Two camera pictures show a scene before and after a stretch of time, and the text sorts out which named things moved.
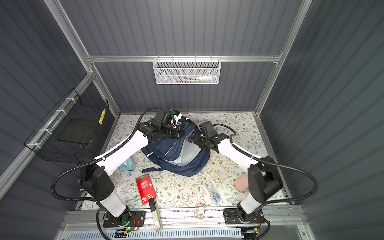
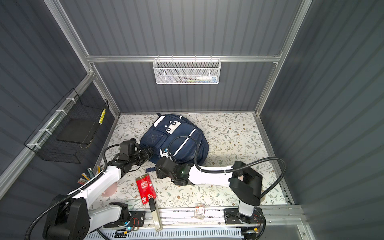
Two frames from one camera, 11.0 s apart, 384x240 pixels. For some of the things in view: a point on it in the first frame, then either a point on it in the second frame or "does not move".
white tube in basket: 207,78 does not move
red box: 146,188 does not move
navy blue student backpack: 177,155 does not move
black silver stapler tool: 155,210 does not move
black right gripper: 196,140 to 160,173
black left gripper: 177,133 to 147,155
